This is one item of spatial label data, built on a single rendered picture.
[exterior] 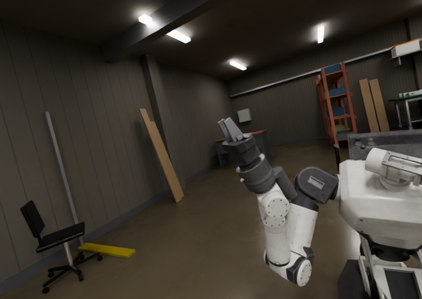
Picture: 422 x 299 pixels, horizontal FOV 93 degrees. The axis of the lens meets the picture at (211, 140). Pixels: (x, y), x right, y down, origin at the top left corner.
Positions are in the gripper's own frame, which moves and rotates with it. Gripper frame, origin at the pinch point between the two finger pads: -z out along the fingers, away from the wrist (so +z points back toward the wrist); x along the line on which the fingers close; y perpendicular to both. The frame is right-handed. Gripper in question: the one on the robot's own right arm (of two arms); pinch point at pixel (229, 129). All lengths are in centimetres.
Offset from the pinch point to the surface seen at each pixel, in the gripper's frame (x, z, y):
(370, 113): -368, 309, -584
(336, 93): -307, 155, -416
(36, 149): -271, -69, 128
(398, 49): -302, 173, -685
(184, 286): -113, 109, 59
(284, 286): -68, 132, -1
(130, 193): -347, 64, 85
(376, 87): -362, 252, -642
